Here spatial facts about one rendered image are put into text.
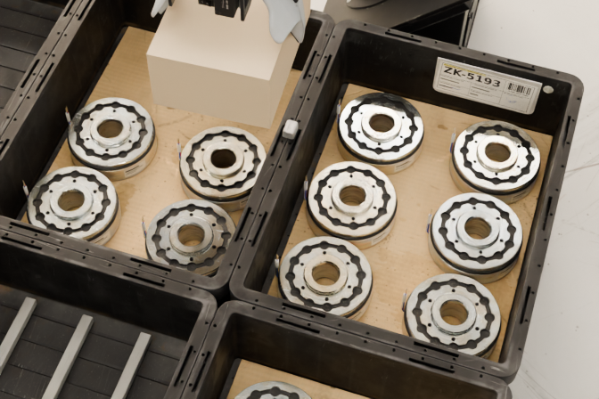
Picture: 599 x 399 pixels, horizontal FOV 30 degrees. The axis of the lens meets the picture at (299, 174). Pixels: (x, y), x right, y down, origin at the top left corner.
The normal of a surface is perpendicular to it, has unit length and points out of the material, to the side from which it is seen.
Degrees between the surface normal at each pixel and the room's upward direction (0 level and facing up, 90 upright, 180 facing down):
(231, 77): 90
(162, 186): 0
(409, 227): 0
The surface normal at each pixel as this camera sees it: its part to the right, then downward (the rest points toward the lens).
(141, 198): 0.01, -0.57
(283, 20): 0.84, -0.11
